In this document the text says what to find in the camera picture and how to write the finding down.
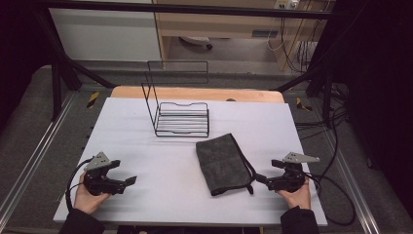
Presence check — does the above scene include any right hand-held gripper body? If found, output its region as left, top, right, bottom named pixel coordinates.
left=266, top=151, right=320, bottom=194

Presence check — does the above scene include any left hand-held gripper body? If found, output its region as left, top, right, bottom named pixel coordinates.
left=82, top=151, right=127, bottom=197

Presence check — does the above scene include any person's right hand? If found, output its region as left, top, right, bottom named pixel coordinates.
left=277, top=176, right=312, bottom=211

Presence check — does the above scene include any person's left hand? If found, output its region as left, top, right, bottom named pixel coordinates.
left=73, top=172, right=112, bottom=215

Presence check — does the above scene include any white table mat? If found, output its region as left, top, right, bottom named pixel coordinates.
left=53, top=97, right=329, bottom=227

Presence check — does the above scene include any dark grey cloth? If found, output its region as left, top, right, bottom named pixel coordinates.
left=195, top=133, right=258, bottom=198

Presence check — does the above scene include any white cabinet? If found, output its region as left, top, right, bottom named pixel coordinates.
left=48, top=0, right=163, bottom=62

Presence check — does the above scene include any office chair base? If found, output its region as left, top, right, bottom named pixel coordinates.
left=179, top=35, right=214, bottom=51

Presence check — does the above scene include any wooden desk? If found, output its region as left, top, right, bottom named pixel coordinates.
left=152, top=0, right=329, bottom=71

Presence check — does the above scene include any white power strip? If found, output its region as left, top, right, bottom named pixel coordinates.
left=274, top=0, right=300, bottom=10

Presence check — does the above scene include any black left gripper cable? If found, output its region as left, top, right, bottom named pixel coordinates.
left=65, top=157, right=95, bottom=213

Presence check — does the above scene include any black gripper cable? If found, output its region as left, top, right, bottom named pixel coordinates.
left=65, top=157, right=95, bottom=213
left=304, top=173, right=357, bottom=227

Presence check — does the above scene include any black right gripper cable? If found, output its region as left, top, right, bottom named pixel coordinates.
left=304, top=173, right=357, bottom=227

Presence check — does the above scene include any aluminium rail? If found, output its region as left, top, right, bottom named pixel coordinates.
left=319, top=126, right=382, bottom=234
left=0, top=92, right=79, bottom=222

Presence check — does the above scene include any bundle of black cables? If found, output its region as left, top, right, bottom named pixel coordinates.
left=266, top=13, right=355, bottom=183

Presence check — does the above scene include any black wire rack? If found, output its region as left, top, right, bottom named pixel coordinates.
left=140, top=59, right=210, bottom=138

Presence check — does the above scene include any black metal frame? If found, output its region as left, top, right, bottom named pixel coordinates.
left=32, top=0, right=342, bottom=123

